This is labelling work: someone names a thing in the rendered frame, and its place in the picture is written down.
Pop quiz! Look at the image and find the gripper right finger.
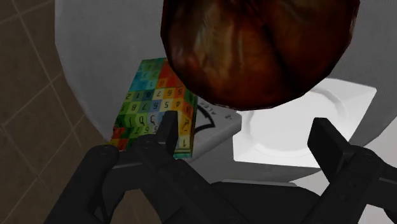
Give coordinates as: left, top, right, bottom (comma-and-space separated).
297, 117, 397, 224

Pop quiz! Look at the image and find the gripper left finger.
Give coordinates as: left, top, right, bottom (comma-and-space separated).
43, 110, 249, 224

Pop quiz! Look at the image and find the colourful number-checkered box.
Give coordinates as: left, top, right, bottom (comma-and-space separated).
106, 57, 199, 159

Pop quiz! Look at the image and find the grey box with black print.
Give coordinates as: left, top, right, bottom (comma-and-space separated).
188, 97, 243, 163

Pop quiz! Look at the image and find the reddish brown round bowl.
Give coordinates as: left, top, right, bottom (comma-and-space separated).
160, 0, 361, 111

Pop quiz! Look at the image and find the white square plate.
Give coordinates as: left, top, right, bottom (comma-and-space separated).
232, 77, 378, 170

